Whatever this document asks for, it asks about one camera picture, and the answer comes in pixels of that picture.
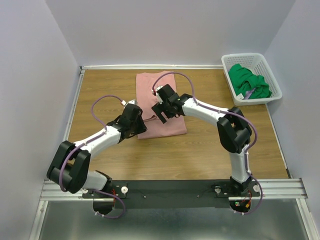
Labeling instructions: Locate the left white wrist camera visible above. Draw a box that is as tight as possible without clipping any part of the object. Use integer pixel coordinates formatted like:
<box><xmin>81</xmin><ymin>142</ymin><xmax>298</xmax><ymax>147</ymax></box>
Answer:
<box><xmin>121</xmin><ymin>99</ymin><xmax>138</xmax><ymax>107</ymax></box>

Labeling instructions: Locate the white plastic basket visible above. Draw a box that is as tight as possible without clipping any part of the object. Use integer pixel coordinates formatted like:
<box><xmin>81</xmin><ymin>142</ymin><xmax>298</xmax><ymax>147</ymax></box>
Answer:
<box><xmin>221</xmin><ymin>53</ymin><xmax>283</xmax><ymax>106</ymax></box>

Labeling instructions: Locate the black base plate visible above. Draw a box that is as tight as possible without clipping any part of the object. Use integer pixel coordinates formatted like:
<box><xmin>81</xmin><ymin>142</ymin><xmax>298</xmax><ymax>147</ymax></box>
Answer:
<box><xmin>82</xmin><ymin>179</ymin><xmax>260</xmax><ymax>213</ymax></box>

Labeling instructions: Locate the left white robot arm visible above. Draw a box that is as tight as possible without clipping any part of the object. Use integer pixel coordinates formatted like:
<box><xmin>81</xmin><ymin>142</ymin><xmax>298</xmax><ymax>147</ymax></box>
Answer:
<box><xmin>46</xmin><ymin>103</ymin><xmax>147</xmax><ymax>198</ymax></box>

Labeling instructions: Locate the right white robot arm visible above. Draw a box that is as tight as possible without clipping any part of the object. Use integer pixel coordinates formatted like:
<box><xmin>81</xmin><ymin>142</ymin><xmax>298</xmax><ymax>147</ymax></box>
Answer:
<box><xmin>151</xmin><ymin>84</ymin><xmax>252</xmax><ymax>196</ymax></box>

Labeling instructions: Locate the pink printed t shirt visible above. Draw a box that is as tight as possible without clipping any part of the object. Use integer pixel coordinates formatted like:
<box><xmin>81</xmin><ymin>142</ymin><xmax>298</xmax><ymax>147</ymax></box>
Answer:
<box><xmin>136</xmin><ymin>71</ymin><xmax>187</xmax><ymax>140</ymax></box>

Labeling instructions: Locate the aluminium rail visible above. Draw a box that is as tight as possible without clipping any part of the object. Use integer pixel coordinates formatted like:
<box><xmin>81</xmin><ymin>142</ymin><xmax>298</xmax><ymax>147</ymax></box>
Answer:
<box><xmin>55</xmin><ymin>69</ymin><xmax>85</xmax><ymax>153</ymax></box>
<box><xmin>39</xmin><ymin>177</ymin><xmax>308</xmax><ymax>201</ymax></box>

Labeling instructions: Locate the aluminium front rail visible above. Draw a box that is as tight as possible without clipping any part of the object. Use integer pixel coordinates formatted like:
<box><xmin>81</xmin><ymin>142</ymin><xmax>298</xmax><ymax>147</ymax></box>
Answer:
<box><xmin>39</xmin><ymin>177</ymin><xmax>308</xmax><ymax>201</ymax></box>

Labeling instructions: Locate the white back edge strip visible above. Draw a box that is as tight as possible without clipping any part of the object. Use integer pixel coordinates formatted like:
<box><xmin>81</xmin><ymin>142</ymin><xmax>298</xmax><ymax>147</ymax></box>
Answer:
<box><xmin>80</xmin><ymin>64</ymin><xmax>223</xmax><ymax>71</ymax></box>

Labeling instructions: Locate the green t shirt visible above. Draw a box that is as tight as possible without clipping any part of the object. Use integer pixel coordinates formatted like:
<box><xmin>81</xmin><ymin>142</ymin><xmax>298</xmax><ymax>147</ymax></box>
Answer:
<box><xmin>228</xmin><ymin>64</ymin><xmax>272</xmax><ymax>100</ymax></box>

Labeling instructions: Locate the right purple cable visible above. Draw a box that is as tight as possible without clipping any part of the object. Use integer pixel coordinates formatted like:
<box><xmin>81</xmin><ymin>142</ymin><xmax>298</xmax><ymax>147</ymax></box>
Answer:
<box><xmin>151</xmin><ymin>71</ymin><xmax>264</xmax><ymax>216</ymax></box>

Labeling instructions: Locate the aluminium left side rail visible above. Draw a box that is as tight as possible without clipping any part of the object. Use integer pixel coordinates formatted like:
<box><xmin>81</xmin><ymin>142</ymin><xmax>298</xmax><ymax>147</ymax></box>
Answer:
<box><xmin>55</xmin><ymin>69</ymin><xmax>85</xmax><ymax>153</ymax></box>

